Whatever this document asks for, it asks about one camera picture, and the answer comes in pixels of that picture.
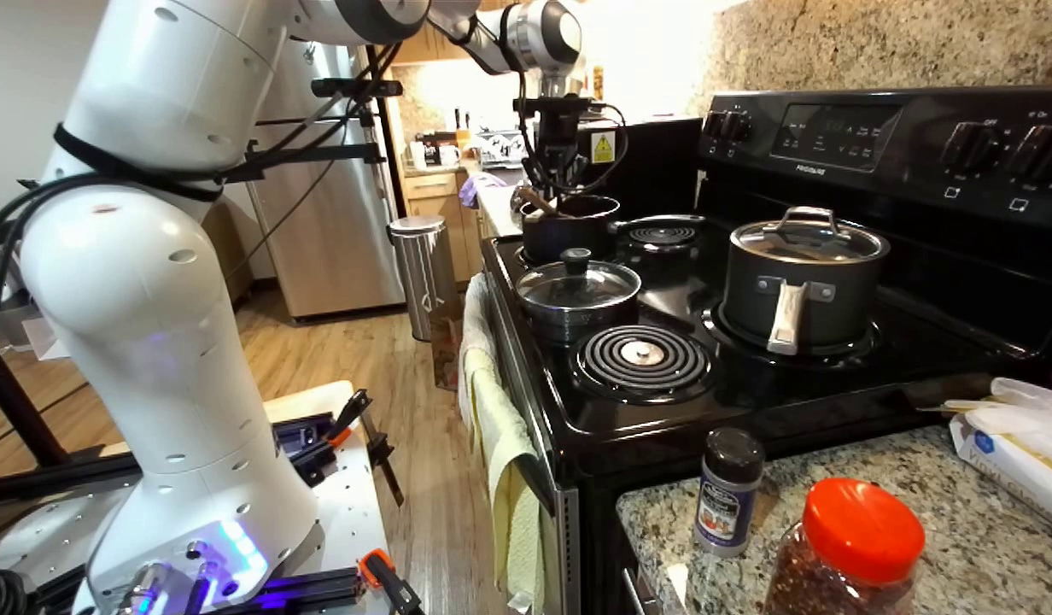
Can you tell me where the black skillet with glass lid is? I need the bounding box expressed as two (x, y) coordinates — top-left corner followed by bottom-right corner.
(612, 213), (702, 277)

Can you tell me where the red-lidded spice jar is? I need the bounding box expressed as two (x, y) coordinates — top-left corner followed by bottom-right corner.
(762, 477), (924, 615)

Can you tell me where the black camera tripod stand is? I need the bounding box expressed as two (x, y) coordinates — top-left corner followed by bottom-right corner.
(225, 43), (404, 180)

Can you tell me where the yellow-white dish towel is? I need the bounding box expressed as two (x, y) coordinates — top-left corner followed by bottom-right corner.
(459, 275), (545, 615)

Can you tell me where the small black pan with lid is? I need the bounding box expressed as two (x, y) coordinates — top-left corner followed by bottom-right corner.
(517, 245), (641, 344)

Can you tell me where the white plastic package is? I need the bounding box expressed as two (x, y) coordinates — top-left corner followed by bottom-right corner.
(945, 377), (1052, 518)

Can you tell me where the stainless steel trash can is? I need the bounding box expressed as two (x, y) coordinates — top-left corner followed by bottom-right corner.
(388, 215), (444, 343)

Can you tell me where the black appliance with yellow label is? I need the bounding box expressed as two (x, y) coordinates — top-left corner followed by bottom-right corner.
(541, 120), (699, 215)

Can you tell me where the black-capped spice shaker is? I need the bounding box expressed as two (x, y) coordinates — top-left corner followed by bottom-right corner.
(694, 426), (765, 553)

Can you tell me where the stainless steel refrigerator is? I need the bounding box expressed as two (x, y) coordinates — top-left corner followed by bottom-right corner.
(250, 40), (404, 322)

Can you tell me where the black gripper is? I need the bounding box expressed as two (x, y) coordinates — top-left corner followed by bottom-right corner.
(513, 97), (596, 171)

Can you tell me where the large black pot with lid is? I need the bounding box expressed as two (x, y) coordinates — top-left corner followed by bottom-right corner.
(716, 205), (891, 354)

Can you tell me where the black pot at back left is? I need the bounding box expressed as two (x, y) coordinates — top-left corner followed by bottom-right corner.
(513, 195), (623, 263)

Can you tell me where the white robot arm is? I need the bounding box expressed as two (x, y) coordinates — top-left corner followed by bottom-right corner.
(19, 0), (583, 615)

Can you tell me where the robot base mounting table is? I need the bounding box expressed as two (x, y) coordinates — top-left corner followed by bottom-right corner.
(0, 381), (426, 615)

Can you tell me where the black electric stove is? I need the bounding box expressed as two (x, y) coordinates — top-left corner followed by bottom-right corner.
(484, 89), (1052, 615)

